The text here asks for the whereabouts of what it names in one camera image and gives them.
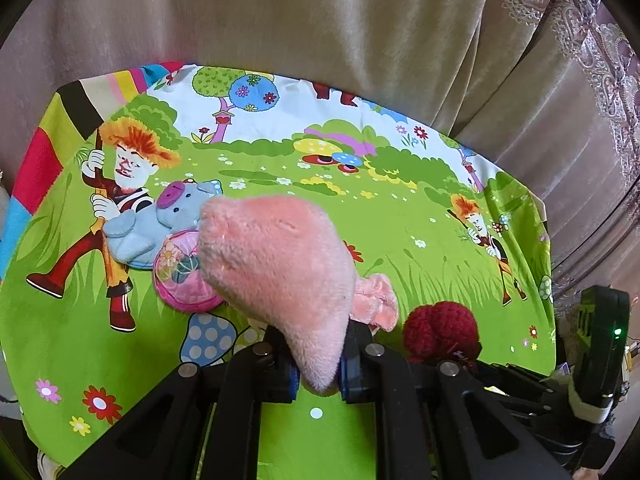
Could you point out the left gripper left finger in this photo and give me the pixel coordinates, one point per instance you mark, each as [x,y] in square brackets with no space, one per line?
[197,423]

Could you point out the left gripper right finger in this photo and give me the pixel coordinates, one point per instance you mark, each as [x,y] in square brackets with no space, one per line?
[439,421]

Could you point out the pink elephant fleece blanket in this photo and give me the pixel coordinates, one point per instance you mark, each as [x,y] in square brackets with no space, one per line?
[279,260]

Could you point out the dark red knitted item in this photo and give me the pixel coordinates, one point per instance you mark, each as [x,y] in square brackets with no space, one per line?
[435,332]

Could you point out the pink round cloth ball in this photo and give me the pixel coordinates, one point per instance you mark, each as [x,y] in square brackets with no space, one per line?
[177,276]

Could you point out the green cartoon print sheet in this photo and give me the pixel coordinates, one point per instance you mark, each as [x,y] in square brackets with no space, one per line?
[84,339]

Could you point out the blue plush pig toy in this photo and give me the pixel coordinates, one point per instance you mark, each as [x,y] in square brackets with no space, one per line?
[134,238]

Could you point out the pink satin curtain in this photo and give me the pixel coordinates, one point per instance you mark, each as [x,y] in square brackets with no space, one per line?
[547,89]

